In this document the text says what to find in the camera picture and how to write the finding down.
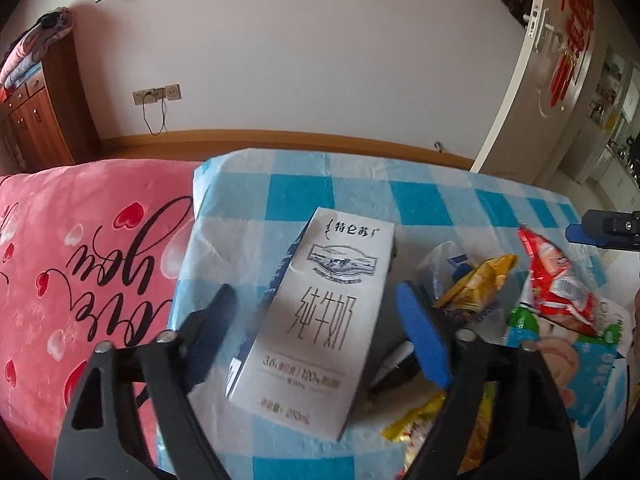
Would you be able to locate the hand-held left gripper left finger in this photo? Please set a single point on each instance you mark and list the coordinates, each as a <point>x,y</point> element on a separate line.
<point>200,352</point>

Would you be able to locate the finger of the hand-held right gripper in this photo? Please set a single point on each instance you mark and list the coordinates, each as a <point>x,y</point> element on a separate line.
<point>615,225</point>

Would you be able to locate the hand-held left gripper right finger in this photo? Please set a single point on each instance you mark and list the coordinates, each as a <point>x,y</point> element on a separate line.
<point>425,335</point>

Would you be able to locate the white milk carton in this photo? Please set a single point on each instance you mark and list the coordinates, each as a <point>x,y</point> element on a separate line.
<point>320,320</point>

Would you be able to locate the white kitchen cabinet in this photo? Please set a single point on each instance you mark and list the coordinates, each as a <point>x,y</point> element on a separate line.
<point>615,160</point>

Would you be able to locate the clear plastic wrapper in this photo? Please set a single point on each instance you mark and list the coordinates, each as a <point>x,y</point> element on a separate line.
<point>440,265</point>

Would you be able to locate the yellow snack wrapper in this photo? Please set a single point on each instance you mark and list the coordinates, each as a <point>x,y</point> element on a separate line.
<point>480,280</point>

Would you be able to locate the red snack wrapper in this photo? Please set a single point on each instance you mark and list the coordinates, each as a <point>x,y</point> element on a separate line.
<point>550,275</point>

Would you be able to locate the yellow crumpled wrapper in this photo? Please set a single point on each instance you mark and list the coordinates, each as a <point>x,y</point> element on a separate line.
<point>415,420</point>

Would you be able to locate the green and white packet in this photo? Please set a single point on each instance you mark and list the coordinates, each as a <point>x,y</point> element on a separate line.
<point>522,320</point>

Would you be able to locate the kitchen shelf with jars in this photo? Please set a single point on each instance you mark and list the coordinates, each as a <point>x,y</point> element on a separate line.
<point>607,85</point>

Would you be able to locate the cream door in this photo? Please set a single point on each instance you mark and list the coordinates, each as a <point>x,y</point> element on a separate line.
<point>525,110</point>

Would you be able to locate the blue cartoon packet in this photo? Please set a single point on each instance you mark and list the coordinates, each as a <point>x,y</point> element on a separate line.
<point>590,375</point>

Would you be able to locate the pink heart print blanket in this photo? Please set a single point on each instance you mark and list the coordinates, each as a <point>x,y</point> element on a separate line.
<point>75,260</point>

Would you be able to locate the blue checkered tablecloth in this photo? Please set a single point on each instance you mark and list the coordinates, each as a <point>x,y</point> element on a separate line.
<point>350,185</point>

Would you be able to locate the wooden skirting board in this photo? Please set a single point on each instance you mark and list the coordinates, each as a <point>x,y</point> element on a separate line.
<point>250,140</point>

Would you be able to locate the red door decoration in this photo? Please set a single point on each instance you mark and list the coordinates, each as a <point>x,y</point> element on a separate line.
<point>575,5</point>

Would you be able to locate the brown wooden cabinet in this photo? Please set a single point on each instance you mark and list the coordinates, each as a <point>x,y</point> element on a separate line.
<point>45,120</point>

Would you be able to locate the pile of folded blankets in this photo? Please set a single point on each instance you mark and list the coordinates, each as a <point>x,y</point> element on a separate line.
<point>30,45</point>

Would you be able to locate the beige wall socket with plugs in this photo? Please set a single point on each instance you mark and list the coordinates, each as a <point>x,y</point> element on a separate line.
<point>142,96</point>

